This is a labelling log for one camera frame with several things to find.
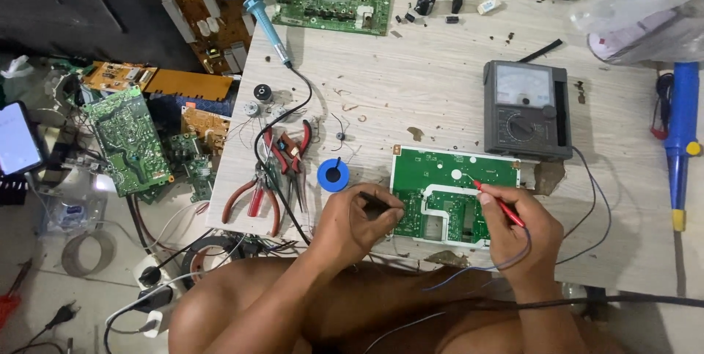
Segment person's left hand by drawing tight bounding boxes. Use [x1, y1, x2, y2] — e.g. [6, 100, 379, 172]
[311, 182, 406, 268]

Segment person's right hand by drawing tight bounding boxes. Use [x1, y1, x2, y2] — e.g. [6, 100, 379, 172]
[476, 183, 565, 290]

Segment black multimeter probe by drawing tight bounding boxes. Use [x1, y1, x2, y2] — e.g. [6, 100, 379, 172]
[359, 191, 392, 213]

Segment red multimeter probe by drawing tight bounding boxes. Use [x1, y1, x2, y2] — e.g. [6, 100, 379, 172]
[472, 179, 527, 229]

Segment blue solder wick spool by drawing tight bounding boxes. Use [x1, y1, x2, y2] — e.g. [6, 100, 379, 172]
[316, 157, 351, 193]

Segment person's legs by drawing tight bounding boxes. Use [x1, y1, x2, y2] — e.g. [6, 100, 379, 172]
[168, 255, 628, 354]

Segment thin purple probe lead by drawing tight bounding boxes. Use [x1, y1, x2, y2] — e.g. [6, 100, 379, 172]
[422, 146, 613, 292]

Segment green white-traced circuit board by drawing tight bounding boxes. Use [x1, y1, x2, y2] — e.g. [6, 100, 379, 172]
[389, 144, 521, 249]

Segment grey analog multimeter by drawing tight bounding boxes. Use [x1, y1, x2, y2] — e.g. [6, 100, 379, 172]
[482, 59, 574, 161]

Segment black electrical tape roll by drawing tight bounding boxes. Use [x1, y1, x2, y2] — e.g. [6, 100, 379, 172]
[180, 234, 246, 290]

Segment heap of small green boards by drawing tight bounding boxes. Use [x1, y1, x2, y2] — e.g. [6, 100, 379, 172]
[137, 133, 218, 205]

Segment small orange circuit board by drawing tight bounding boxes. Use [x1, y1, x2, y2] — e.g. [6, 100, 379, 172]
[180, 106, 231, 152]

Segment black flat strip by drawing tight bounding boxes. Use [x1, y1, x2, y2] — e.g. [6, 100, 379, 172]
[516, 38, 564, 63]

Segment white power strip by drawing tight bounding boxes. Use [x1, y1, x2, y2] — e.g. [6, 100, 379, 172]
[131, 254, 183, 339]

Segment blue yellow desoldering pump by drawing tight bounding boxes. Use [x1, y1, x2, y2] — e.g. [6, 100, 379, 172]
[661, 61, 703, 233]

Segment plain long orange board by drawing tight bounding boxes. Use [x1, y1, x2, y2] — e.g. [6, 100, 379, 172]
[143, 67, 234, 102]

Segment green solder-side circuit board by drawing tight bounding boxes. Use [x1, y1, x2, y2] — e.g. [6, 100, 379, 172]
[82, 85, 175, 198]

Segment brown power supply board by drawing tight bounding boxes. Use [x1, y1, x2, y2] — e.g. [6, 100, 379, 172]
[153, 0, 259, 77]

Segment clear plastic bag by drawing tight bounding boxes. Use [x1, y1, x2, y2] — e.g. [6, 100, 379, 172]
[569, 0, 704, 66]

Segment orange board with white connectors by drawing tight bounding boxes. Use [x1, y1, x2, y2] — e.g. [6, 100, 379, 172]
[82, 61, 158, 94]

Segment clear tape roll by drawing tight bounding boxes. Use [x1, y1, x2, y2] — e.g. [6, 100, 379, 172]
[60, 229, 118, 278]

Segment black loose power plug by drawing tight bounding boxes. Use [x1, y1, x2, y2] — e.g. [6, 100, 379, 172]
[43, 299, 81, 334]

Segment black finned heat sink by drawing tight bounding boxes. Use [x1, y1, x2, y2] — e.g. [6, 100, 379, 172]
[0, 175, 29, 207]

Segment smartphone with lit screen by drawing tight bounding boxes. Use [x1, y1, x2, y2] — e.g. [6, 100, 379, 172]
[0, 100, 45, 176]

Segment red-handled long-nose pliers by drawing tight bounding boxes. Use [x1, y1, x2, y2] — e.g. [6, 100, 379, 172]
[262, 119, 313, 213]

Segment red-handled combination pliers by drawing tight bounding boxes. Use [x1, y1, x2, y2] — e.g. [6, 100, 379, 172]
[221, 174, 282, 238]

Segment thick black cable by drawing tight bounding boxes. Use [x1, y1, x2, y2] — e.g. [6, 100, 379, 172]
[455, 294, 704, 312]

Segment black soldering iron cable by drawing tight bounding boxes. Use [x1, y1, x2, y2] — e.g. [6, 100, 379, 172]
[252, 65, 315, 248]

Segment blue-handled soldering iron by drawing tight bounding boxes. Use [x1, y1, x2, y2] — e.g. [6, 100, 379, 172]
[222, 0, 294, 69]

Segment red-handled screwdriver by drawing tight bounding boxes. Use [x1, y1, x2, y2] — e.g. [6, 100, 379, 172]
[0, 258, 33, 328]

